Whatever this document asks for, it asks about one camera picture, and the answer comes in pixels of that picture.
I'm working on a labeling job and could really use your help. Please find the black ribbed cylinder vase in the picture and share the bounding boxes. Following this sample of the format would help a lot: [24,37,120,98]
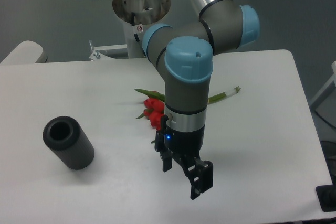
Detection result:
[43,116,95,170]

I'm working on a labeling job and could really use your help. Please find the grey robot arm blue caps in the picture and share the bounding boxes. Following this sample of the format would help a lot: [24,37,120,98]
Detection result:
[121,0,260,199]

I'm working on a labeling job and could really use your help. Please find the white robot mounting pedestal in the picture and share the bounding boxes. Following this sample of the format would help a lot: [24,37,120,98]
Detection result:
[88,0,172,61]

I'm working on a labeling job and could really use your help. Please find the white chair backrest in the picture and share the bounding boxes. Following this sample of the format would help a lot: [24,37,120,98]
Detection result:
[1,40,48,66]

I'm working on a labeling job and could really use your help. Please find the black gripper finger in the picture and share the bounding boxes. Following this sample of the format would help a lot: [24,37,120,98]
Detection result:
[160,150,173,172]
[180,155,213,199]

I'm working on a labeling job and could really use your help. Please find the red tulip bunch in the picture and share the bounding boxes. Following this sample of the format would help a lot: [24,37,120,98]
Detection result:
[135,86,241,134]

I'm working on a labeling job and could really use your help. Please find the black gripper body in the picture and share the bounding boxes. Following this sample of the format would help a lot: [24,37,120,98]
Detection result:
[154,115,205,162]

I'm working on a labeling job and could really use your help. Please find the white frame at right edge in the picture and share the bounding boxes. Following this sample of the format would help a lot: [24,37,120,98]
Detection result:
[308,60,336,109]

